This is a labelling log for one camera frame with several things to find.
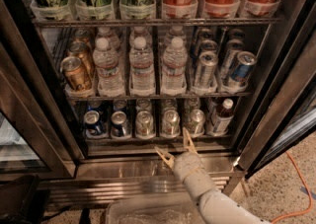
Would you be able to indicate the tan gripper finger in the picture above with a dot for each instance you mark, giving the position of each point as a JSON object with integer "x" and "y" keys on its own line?
{"x": 168, "y": 158}
{"x": 187, "y": 142}

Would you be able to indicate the front left Pepsi can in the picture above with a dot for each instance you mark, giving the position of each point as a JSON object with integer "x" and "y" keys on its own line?
{"x": 94, "y": 123}

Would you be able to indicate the stainless steel fridge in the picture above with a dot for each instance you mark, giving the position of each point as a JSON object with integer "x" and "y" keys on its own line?
{"x": 83, "y": 172}

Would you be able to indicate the front left Red Bull can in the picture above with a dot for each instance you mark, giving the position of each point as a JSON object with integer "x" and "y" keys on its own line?
{"x": 206, "y": 66}

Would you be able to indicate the front middle water bottle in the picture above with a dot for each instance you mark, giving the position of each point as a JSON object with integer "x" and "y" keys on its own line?
{"x": 142, "y": 70}

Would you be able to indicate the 7up can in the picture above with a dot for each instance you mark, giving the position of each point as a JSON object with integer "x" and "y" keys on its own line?
{"x": 195, "y": 122}
{"x": 144, "y": 125}
{"x": 170, "y": 124}

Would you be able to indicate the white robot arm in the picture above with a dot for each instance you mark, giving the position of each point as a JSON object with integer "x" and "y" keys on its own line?
{"x": 213, "y": 206}

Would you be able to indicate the front left water bottle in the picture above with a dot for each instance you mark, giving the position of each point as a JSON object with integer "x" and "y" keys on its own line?
{"x": 106, "y": 61}

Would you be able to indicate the front right Red Bull can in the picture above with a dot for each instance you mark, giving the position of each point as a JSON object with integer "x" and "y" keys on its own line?
{"x": 240, "y": 70}

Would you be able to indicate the clear plastic bin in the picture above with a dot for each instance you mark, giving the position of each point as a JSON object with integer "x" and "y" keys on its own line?
{"x": 165, "y": 208}

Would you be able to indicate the front gold can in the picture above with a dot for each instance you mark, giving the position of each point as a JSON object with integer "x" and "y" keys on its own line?
{"x": 75, "y": 73}

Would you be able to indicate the black object lower left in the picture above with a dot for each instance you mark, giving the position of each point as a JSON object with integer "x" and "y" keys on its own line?
{"x": 21, "y": 202}

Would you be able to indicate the open fridge door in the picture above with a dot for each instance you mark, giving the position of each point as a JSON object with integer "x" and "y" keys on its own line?
{"x": 290, "y": 117}

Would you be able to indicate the brown bottle white cap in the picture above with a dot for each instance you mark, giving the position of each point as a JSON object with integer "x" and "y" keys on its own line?
{"x": 220, "y": 118}

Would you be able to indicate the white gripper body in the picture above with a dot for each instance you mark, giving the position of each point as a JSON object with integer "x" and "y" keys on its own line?
{"x": 188, "y": 164}

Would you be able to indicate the water bottle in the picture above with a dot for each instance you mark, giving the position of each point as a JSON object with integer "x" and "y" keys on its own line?
{"x": 174, "y": 61}
{"x": 142, "y": 70}
{"x": 106, "y": 61}

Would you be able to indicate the gold can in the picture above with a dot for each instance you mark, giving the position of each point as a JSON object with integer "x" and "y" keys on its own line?
{"x": 81, "y": 50}
{"x": 75, "y": 73}

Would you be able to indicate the pepsi can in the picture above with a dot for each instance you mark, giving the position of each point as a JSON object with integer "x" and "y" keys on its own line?
{"x": 120, "y": 127}
{"x": 94, "y": 123}

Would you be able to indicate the red bull can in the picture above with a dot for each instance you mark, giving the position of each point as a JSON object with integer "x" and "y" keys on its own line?
{"x": 206, "y": 66}
{"x": 240, "y": 70}

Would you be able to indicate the front right Pepsi can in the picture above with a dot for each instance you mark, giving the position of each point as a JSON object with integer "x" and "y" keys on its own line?
{"x": 120, "y": 127}

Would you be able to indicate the front right water bottle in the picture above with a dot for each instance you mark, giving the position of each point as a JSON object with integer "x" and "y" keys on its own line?
{"x": 174, "y": 61}

